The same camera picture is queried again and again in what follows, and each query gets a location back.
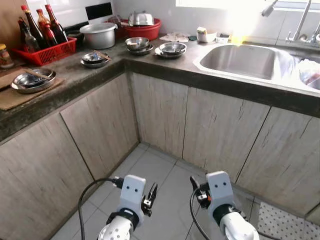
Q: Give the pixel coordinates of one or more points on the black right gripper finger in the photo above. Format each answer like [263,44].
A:
[195,183]

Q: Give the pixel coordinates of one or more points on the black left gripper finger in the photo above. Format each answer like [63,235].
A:
[154,192]

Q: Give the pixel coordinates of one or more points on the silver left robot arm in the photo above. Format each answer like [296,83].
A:
[115,232]

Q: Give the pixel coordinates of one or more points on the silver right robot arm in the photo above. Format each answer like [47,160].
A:
[237,230]

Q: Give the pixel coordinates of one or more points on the grey wood cabinet door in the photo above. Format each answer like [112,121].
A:
[160,115]
[285,160]
[225,132]
[102,125]
[35,185]

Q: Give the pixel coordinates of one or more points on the white dotted floor mat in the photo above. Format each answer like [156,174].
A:
[290,225]

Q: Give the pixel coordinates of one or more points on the stainless steel sink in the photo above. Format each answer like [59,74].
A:
[240,62]

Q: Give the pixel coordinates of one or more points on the brown wooden chopstick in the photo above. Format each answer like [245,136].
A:
[39,74]
[36,75]
[103,55]

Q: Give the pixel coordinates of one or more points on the white cup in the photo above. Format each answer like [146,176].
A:
[204,37]

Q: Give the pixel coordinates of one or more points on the white cloth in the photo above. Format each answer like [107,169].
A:
[175,37]

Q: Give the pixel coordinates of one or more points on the small white container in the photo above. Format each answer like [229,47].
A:
[223,38]

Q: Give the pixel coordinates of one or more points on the yellow drinking glass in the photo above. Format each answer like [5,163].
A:
[238,41]

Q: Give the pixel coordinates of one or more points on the white plastic bag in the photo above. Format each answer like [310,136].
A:
[310,74]

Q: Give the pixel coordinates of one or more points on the red plastic basin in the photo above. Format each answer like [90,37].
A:
[145,31]

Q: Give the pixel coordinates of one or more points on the silver metal cooking pot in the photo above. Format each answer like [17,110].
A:
[99,37]

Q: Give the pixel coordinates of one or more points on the large steel bowl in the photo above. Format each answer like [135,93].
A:
[30,81]

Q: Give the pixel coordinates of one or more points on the brown wooden cutting board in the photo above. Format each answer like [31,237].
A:
[10,99]

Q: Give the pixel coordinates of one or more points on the domed steel lid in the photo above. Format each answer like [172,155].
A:
[141,19]

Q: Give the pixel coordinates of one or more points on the red plastic basket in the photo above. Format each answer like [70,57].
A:
[47,54]

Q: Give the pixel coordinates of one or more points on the bright window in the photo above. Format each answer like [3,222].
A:
[220,3]

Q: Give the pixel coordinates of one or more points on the gooseneck faucet with spray head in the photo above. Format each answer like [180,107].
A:
[269,8]

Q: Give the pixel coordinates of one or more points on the red label sauce bottle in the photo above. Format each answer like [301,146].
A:
[48,34]

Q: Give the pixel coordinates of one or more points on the dark sauce bottle red cap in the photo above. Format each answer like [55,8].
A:
[34,27]
[57,27]

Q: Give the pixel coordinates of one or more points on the dark glass bottle black cap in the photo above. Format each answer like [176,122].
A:
[29,40]

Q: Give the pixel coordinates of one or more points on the glass jar yellow lid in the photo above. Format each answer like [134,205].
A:
[6,57]

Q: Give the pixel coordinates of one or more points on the upright brown wooden board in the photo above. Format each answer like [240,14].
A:
[9,22]

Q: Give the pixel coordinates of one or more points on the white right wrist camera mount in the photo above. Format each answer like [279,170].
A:
[220,187]

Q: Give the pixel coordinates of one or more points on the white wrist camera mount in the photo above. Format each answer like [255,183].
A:
[220,187]
[132,192]

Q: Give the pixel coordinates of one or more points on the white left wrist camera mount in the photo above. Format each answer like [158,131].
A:
[132,192]

